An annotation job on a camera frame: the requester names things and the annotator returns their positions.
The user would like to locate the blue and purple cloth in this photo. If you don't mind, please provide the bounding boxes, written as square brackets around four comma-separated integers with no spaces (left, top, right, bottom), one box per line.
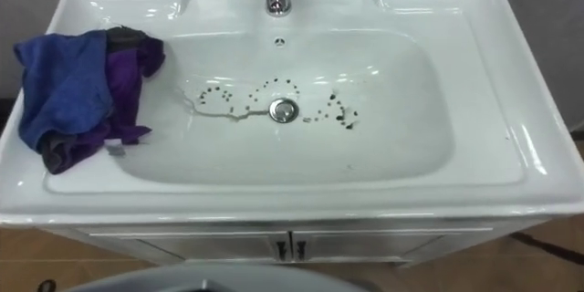
[12,26,167,176]

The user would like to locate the chrome drain plug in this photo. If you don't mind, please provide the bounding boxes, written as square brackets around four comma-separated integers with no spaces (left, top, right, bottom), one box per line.
[267,97,301,125]

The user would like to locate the white sink vanity cabinet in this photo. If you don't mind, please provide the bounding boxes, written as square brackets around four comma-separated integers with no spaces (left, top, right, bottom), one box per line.
[0,0,584,269]

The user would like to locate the robot body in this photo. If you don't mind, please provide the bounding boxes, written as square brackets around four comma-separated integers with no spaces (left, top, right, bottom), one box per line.
[63,262,381,292]

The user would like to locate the black floor cable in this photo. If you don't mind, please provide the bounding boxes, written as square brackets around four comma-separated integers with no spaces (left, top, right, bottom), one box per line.
[509,231,584,266]

